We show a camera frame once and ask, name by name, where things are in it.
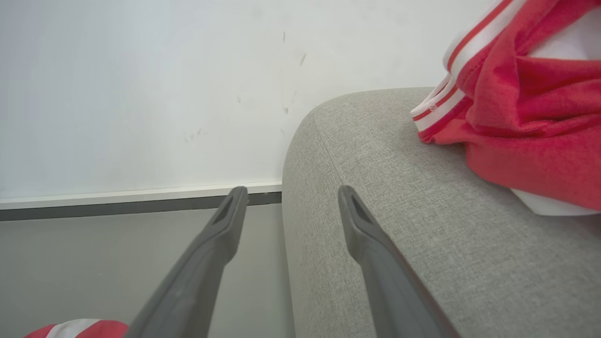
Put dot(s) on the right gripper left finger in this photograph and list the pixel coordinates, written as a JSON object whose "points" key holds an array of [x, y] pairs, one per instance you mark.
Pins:
{"points": [[197, 281]]}

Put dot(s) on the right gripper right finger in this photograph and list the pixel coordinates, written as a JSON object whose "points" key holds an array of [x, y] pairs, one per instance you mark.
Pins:
{"points": [[389, 281]]}

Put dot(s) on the red white striped garment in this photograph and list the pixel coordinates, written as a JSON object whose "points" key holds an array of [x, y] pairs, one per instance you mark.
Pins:
{"points": [[94, 330], [530, 117]]}

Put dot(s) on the grey fabric sofa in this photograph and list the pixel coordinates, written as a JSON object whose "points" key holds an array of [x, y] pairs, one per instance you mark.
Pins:
{"points": [[446, 234]]}

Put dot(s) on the white and black baseboard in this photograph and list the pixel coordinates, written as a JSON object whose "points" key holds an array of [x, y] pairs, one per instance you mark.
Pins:
{"points": [[117, 202]]}

